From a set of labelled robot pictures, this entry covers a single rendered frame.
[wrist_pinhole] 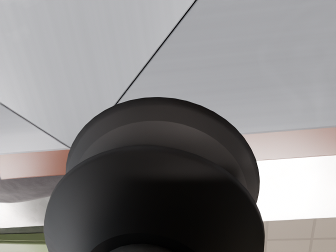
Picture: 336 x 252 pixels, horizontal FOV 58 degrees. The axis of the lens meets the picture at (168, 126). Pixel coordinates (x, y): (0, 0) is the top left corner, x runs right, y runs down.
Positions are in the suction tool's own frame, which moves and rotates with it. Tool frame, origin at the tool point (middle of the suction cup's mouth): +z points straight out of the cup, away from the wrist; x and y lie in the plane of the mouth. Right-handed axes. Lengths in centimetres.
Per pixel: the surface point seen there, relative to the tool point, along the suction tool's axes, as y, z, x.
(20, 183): 21.1, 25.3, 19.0
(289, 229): -45, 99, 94
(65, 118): 6.5, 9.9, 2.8
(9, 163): 13.4, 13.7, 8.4
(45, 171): 10.7, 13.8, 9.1
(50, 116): 7.3, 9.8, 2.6
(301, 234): -51, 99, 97
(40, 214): 21.4, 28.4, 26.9
